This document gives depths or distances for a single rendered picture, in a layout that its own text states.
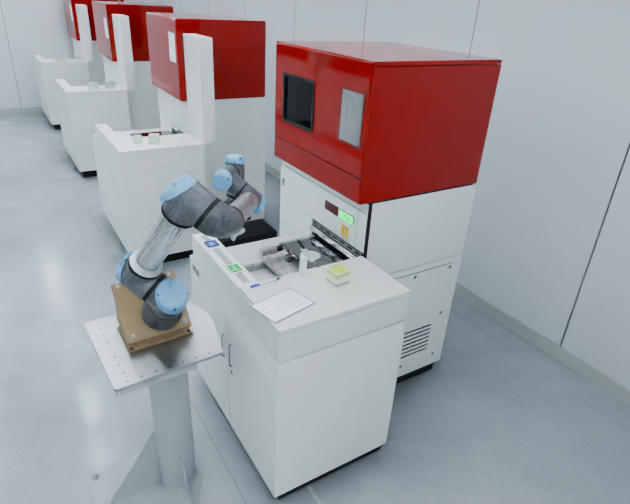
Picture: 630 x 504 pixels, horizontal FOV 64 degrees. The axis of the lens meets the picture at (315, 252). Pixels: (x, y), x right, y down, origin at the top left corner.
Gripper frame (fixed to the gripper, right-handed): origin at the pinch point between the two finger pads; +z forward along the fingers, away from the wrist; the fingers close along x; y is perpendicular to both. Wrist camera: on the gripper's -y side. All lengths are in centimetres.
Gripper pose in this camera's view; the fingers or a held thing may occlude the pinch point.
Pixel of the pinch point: (231, 238)
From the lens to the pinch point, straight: 213.1
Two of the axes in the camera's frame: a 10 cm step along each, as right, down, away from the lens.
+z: -0.5, 8.9, 4.5
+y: 8.5, -2.0, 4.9
